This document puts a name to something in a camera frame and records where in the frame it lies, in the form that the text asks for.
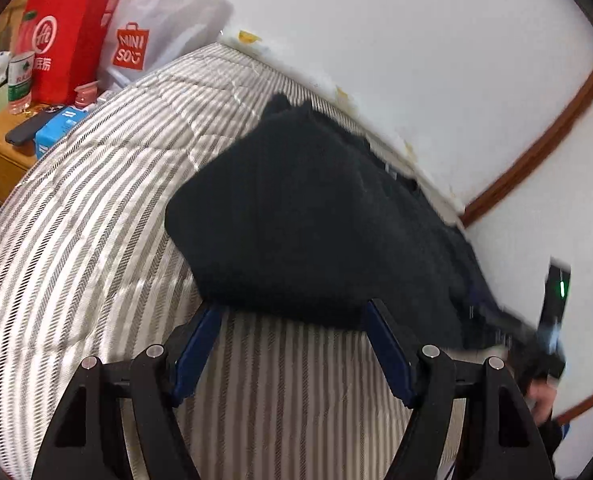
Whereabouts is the black sweatshirt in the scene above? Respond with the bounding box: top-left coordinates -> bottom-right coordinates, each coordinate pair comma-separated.
165,93 -> 529,350

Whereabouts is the black sleeve forearm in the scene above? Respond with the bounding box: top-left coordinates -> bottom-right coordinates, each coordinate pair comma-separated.
537,417 -> 563,474

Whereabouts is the person's right hand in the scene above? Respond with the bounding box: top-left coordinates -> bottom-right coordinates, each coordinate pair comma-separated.
525,380 -> 557,427

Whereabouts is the striped mattress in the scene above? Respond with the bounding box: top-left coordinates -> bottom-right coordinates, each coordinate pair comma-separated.
0,44 -> 411,479

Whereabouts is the blue box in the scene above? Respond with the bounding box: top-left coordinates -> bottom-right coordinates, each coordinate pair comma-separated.
34,106 -> 88,158

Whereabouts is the wooden nightstand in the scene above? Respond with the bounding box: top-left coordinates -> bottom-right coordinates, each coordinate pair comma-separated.
0,104 -> 45,205

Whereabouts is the black phone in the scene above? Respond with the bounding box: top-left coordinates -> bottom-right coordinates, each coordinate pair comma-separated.
5,105 -> 63,146

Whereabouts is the small pink container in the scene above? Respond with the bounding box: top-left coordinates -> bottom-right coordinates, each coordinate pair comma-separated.
74,80 -> 99,110

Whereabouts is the plastic water bottle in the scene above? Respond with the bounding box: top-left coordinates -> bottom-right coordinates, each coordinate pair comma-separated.
6,10 -> 38,115

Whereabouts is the white Miniso plastic bag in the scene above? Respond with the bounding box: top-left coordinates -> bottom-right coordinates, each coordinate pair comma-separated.
97,0 -> 231,90

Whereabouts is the red paper shopping bag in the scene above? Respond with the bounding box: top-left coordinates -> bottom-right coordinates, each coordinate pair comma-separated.
32,0 -> 118,104

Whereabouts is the brown wooden door frame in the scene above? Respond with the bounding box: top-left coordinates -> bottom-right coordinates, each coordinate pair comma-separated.
461,70 -> 593,228

